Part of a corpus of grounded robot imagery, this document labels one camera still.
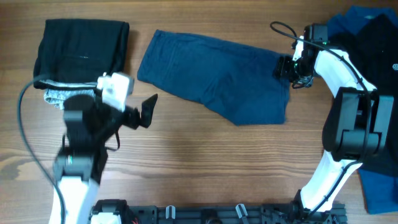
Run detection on dark blue shorts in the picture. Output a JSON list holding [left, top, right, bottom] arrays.
[[137, 30, 289, 126]]

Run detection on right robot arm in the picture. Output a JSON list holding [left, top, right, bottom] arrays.
[[274, 24, 394, 223]]

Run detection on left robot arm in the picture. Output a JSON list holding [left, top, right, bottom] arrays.
[[49, 95, 158, 223]]

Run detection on black polo shirt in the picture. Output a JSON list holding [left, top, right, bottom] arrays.
[[327, 14, 397, 177]]

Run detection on grey patterned folded cloth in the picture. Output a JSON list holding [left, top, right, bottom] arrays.
[[44, 89, 95, 110]]

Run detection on folded black garment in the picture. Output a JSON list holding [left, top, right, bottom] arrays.
[[33, 19, 129, 90]]

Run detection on blue polo shirt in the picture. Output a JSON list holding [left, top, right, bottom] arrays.
[[329, 6, 397, 214]]

